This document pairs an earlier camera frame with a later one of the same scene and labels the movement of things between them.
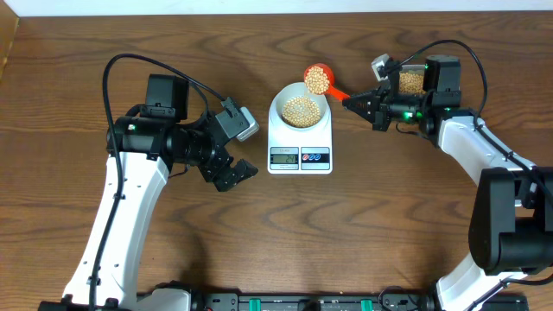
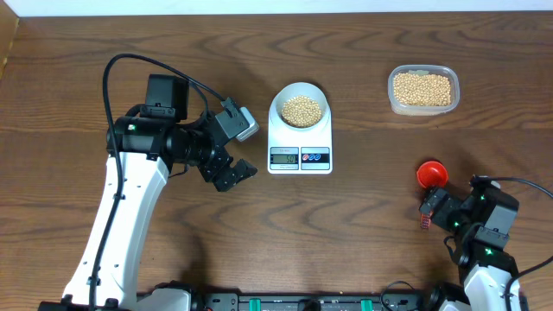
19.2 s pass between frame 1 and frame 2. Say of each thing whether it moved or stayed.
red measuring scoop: moved
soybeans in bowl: stayed
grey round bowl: stayed
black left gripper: stayed
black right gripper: moved
